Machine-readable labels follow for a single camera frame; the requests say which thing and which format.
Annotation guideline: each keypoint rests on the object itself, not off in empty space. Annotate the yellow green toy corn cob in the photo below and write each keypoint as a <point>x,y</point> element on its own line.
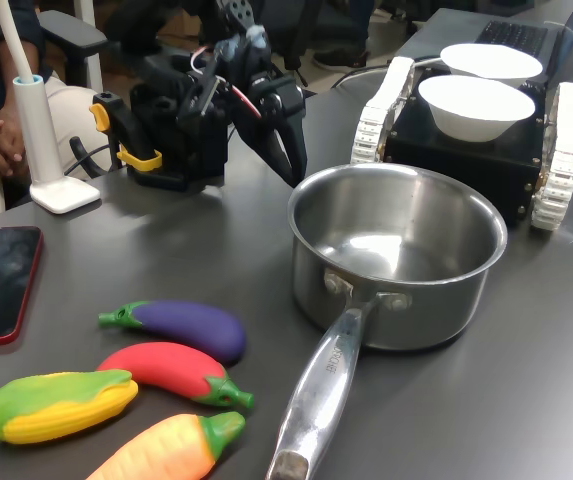
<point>51,405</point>

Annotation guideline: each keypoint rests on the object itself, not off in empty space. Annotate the grey chair armrest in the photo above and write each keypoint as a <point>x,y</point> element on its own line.
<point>76,30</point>

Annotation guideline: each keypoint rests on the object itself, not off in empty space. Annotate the black gripper camera board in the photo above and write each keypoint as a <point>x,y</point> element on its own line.
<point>201,92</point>

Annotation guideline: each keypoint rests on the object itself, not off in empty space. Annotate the large white bowl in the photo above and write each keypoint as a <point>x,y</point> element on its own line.
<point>476,115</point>

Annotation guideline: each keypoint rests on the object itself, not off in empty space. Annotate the orange toy carrot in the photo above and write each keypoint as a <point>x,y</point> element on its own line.
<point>166,450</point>

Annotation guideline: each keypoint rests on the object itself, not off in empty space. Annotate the red toy chilli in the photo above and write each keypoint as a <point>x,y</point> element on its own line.
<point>171,370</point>

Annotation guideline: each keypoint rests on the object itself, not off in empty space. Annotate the white post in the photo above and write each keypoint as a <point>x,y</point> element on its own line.
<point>41,140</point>

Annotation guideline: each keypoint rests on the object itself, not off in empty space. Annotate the black vehicle with white tracks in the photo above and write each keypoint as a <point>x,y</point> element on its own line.
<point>466,160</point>

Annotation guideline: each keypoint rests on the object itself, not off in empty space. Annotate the black office chair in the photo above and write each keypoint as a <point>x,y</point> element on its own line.
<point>286,60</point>

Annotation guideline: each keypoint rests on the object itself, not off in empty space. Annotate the purple toy aubergine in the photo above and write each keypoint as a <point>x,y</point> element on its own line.
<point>191,327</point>

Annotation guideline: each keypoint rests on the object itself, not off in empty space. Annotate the pale grey putty lump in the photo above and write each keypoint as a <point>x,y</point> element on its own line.
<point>257,36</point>

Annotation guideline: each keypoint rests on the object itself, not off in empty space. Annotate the black laptop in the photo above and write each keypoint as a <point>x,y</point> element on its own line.
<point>513,35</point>

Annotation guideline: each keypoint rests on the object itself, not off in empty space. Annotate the small white bowl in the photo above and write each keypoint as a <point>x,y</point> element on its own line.
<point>491,62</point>

